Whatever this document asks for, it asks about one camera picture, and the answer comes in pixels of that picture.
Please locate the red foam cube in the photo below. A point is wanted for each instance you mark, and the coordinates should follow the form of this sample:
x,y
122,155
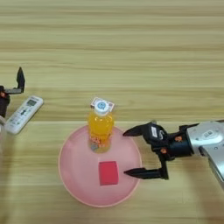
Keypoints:
x,y
108,173

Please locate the pink round plate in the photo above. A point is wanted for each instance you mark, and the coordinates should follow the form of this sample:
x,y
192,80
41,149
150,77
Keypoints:
x,y
87,180

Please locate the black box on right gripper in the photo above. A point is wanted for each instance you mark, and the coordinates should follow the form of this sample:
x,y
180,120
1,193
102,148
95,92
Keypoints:
x,y
154,133

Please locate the white red card box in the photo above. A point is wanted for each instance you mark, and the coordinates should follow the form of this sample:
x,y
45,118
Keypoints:
x,y
94,102

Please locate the white remote control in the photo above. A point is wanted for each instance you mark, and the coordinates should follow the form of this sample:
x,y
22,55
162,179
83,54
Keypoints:
x,y
24,114

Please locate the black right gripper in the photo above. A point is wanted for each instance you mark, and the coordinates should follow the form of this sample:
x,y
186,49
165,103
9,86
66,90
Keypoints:
x,y
178,145

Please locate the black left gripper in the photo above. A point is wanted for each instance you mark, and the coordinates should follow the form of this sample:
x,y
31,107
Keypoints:
x,y
4,102

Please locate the orange juice bottle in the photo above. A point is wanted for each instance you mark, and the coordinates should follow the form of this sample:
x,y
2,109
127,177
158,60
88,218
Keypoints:
x,y
100,131

